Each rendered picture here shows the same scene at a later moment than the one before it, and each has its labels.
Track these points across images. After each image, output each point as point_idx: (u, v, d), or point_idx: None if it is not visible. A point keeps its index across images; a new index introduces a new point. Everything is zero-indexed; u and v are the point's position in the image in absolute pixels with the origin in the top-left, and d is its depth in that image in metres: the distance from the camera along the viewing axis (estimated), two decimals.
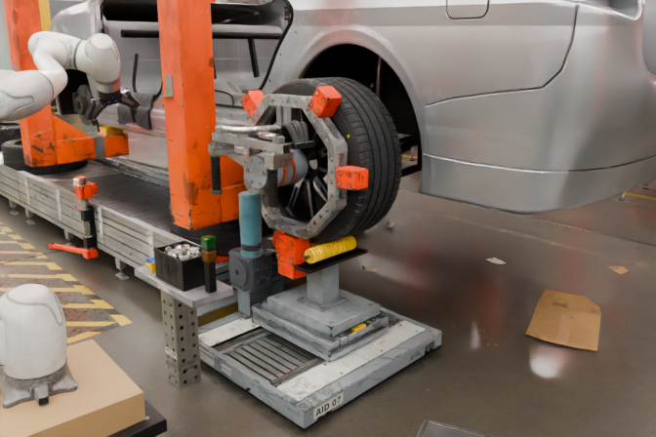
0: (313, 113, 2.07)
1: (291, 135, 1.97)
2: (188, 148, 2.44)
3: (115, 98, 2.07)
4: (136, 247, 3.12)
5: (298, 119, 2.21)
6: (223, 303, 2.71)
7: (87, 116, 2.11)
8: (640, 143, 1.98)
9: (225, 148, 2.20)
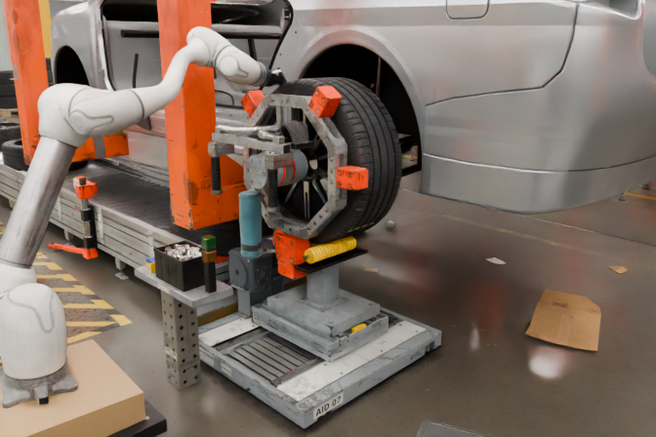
0: (313, 113, 2.07)
1: (291, 135, 1.97)
2: (188, 148, 2.44)
3: None
4: (136, 247, 3.12)
5: (298, 119, 2.21)
6: (223, 303, 2.71)
7: (283, 73, 2.27)
8: (640, 143, 1.98)
9: (225, 148, 2.20)
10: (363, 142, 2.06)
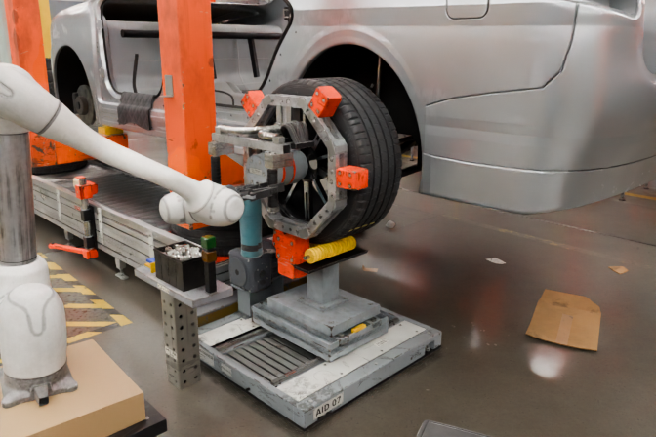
0: (313, 113, 2.07)
1: (291, 135, 1.97)
2: (188, 148, 2.44)
3: (228, 184, 1.86)
4: (136, 247, 3.12)
5: (298, 119, 2.21)
6: (223, 303, 2.71)
7: (268, 190, 1.90)
8: (640, 143, 1.98)
9: (225, 148, 2.20)
10: (363, 142, 2.06)
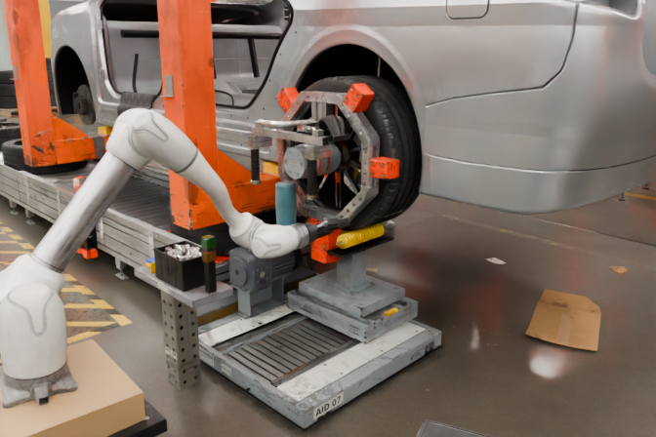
0: (348, 108, 2.23)
1: (329, 128, 2.14)
2: None
3: None
4: (136, 247, 3.12)
5: (332, 114, 2.37)
6: (223, 303, 2.71)
7: (336, 218, 2.17)
8: (640, 143, 1.98)
9: (265, 141, 2.36)
10: (394, 136, 2.23)
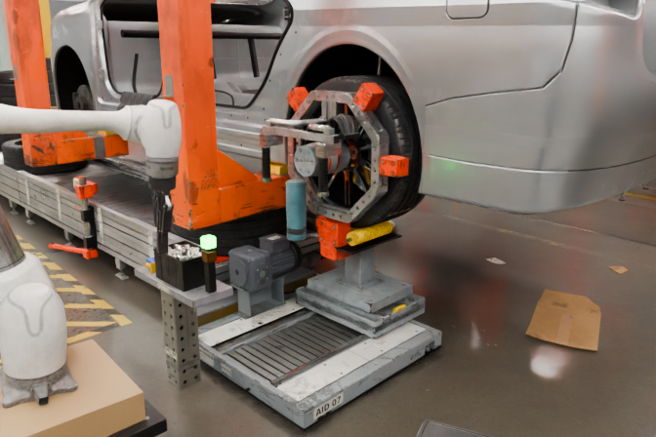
0: (358, 107, 2.27)
1: (340, 127, 2.18)
2: (188, 148, 2.44)
3: None
4: (136, 247, 3.12)
5: (342, 113, 2.41)
6: (223, 303, 2.71)
7: (169, 227, 1.66)
8: (640, 143, 1.98)
9: (275, 139, 2.40)
10: (403, 135, 2.27)
